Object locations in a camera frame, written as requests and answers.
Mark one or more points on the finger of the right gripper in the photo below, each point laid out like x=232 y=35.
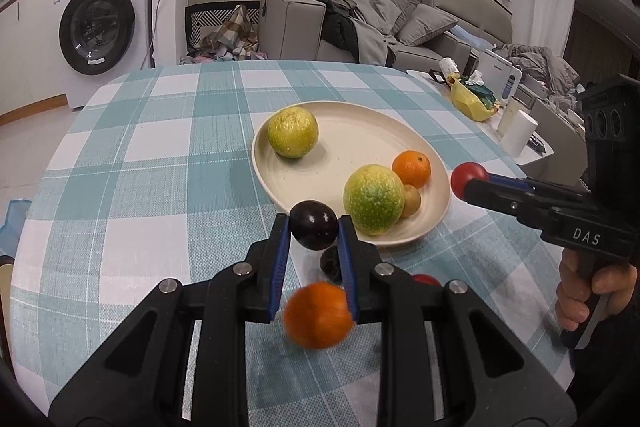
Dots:
x=510 y=183
x=523 y=205

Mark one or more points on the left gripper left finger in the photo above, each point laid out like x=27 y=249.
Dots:
x=270 y=272

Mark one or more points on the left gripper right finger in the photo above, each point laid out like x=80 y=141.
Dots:
x=357 y=260

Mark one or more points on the dark plum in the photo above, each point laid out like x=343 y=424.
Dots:
x=313 y=224
x=330 y=264

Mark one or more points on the green-yellow citrus fruit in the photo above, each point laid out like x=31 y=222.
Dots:
x=374 y=197

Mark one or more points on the red tomato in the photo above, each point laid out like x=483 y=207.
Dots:
x=463 y=174
x=426 y=279

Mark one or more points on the large orange mandarin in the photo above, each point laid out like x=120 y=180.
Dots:
x=316 y=316

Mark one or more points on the brown longan fruit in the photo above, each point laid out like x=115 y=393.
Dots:
x=412 y=201

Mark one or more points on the small orange mandarin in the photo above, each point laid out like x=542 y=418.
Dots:
x=413 y=168

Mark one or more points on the yellow-green guava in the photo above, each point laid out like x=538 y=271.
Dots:
x=293 y=132

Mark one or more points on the person's right hand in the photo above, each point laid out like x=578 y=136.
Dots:
x=573 y=291

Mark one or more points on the white paper roll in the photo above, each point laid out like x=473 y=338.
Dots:
x=520 y=130

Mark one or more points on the white side table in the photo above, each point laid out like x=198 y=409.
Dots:
x=490 y=126

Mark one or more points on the yellow plastic bag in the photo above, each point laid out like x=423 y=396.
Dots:
x=469 y=104

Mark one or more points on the white appliance box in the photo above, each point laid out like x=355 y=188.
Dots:
x=500 y=76

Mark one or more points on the grey blanket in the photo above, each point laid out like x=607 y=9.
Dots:
x=542 y=64

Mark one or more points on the cream round plate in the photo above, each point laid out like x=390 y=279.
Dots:
x=351 y=136

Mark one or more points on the white bottle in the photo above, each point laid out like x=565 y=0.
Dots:
x=448 y=68

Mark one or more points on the teal checked tablecloth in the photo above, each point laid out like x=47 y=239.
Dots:
x=154 y=180

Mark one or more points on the grey cushion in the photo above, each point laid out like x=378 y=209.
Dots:
x=424 y=24
x=396 y=13

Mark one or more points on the plaid cloth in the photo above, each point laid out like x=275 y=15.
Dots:
x=235 y=40

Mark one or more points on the dark clothes pile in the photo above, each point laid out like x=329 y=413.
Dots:
x=330 y=14

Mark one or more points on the grey sofa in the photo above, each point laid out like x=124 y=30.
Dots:
x=482 y=24

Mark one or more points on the black patterned laundry basket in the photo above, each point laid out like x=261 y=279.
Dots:
x=202 y=18

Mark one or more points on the white kitchen cabinet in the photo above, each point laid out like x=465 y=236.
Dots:
x=30 y=57

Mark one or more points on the white washing machine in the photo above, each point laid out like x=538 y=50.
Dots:
x=98 y=41

